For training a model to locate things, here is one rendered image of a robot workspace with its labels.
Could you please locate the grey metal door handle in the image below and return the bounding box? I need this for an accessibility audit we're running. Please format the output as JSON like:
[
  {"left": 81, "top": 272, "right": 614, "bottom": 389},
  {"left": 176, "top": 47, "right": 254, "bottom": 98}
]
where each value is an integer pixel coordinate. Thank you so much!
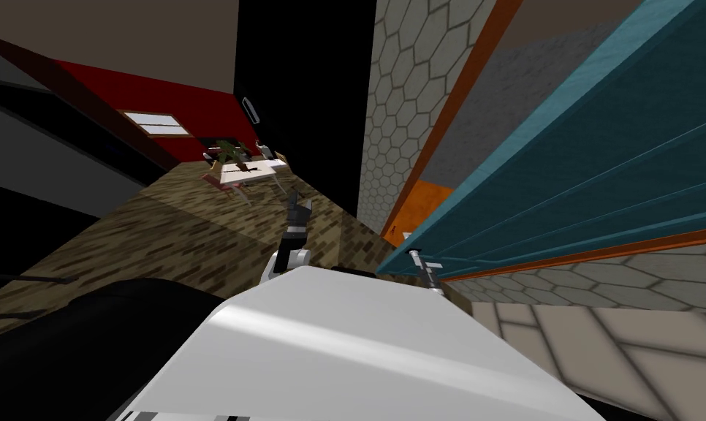
[{"left": 408, "top": 248, "right": 447, "bottom": 297}]

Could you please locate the black door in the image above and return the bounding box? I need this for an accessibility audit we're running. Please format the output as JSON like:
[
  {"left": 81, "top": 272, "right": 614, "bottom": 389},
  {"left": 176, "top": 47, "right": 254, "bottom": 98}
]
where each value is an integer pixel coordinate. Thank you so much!
[{"left": 233, "top": 0, "right": 379, "bottom": 219}]

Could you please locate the dark red chair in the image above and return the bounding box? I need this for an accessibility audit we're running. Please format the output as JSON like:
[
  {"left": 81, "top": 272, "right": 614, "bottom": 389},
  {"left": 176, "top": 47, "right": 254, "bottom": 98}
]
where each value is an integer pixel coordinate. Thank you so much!
[{"left": 200, "top": 172, "right": 237, "bottom": 197}]

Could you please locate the teal door leaf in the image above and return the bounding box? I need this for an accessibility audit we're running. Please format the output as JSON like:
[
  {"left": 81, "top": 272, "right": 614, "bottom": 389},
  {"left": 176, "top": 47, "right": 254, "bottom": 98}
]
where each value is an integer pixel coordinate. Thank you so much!
[{"left": 376, "top": 0, "right": 706, "bottom": 279}]

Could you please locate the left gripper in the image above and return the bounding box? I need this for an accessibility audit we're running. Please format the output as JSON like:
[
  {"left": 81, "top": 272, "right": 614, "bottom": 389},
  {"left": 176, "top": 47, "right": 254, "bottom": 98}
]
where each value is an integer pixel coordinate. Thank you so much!
[{"left": 283, "top": 187, "right": 314, "bottom": 238}]

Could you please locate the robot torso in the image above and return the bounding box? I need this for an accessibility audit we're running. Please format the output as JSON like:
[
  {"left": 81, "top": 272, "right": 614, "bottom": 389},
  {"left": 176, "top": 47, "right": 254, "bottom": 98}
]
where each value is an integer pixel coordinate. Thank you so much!
[{"left": 104, "top": 264, "right": 608, "bottom": 421}]

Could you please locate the window with brown frame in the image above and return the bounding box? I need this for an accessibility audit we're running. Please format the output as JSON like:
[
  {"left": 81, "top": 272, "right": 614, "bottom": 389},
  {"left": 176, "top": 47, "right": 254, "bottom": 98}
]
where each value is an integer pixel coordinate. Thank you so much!
[{"left": 118, "top": 109, "right": 192, "bottom": 139}]

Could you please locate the white table with plant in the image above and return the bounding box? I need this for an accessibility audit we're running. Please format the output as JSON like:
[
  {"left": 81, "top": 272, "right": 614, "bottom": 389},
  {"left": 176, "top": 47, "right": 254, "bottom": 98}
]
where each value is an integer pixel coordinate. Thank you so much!
[{"left": 203, "top": 139, "right": 291, "bottom": 205}]

